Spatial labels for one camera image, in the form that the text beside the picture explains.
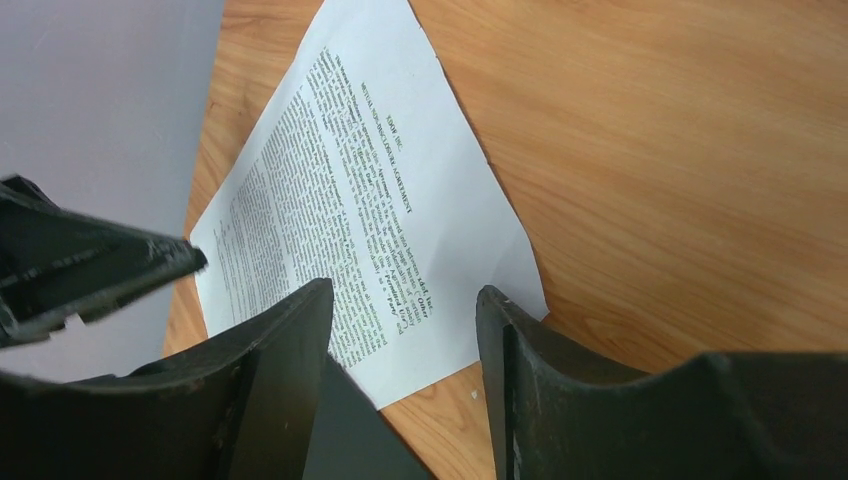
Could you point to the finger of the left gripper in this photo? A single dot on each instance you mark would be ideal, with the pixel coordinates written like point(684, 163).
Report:
point(56, 263)

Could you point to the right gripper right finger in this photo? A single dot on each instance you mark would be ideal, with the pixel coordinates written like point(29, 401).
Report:
point(558, 410)

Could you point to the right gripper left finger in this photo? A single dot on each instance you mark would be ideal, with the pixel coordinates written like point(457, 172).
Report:
point(240, 405)

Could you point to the printed paper sheet left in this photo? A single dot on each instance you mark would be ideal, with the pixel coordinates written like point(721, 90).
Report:
point(363, 169)

